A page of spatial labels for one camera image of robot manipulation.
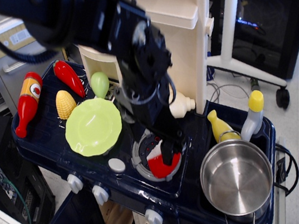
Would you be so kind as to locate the grey stove knob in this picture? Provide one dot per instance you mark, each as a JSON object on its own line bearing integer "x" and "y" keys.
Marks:
{"x": 101, "y": 194}
{"x": 75, "y": 183}
{"x": 153, "y": 217}

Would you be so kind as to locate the grey right stove knob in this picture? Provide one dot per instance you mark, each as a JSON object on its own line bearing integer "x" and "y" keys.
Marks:
{"x": 153, "y": 217}

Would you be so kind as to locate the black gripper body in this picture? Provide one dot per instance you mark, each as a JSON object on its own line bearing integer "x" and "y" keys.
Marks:
{"x": 150, "y": 112}

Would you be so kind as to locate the black computer case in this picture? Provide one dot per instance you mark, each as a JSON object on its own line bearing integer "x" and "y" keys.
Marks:
{"x": 24, "y": 193}

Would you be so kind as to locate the stainless steel pot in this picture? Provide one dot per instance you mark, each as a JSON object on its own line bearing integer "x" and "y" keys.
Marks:
{"x": 237, "y": 179}

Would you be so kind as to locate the grey middle stove knob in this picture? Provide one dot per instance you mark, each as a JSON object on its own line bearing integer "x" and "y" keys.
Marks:
{"x": 101, "y": 194}

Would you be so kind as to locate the cream toy kitchen shelf tower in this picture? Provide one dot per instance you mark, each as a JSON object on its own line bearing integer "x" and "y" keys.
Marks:
{"x": 186, "y": 25}

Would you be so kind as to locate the cream toy milk bottle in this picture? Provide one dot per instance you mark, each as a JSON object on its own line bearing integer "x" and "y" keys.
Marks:
{"x": 180, "y": 105}

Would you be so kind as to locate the red and white toy sushi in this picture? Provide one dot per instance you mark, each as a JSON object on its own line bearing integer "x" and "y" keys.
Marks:
{"x": 156, "y": 165}

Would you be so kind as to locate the red toy ketchup bottle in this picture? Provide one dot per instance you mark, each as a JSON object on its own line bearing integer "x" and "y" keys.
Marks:
{"x": 28, "y": 101}

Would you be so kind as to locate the light green toy pear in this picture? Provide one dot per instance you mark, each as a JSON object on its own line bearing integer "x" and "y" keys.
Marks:
{"x": 100, "y": 84}

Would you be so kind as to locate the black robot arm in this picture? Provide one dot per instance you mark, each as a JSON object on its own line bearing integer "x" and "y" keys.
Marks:
{"x": 116, "y": 27}

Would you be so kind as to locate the navy blue toy kitchen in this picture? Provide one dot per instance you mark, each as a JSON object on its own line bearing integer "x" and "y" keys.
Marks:
{"x": 179, "y": 201}

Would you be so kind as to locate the yellow toy squeeze bottle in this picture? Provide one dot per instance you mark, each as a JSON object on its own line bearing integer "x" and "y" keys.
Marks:
{"x": 221, "y": 130}

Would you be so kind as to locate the yellow toy corn cob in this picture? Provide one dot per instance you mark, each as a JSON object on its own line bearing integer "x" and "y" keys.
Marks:
{"x": 65, "y": 104}

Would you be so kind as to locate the grey bottle with yellow cap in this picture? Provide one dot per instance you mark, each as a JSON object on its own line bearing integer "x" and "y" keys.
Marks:
{"x": 254, "y": 117}

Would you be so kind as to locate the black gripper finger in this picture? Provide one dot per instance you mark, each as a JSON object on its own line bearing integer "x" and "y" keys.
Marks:
{"x": 168, "y": 149}

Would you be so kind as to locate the light green toy plate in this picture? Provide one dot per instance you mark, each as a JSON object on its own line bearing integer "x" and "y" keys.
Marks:
{"x": 93, "y": 127}

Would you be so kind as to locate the grey toy stove burner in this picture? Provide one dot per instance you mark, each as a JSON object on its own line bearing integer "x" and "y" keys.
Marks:
{"x": 140, "y": 150}

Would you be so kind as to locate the grey left stove knob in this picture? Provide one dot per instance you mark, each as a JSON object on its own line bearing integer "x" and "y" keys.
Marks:
{"x": 75, "y": 183}

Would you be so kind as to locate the grey round toy button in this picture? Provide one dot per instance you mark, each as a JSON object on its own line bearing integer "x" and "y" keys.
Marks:
{"x": 116, "y": 165}

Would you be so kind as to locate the red toy chili pepper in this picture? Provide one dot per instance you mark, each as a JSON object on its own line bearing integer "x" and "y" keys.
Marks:
{"x": 65, "y": 73}

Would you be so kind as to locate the black monitor screen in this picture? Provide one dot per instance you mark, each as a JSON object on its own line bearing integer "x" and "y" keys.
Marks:
{"x": 267, "y": 35}

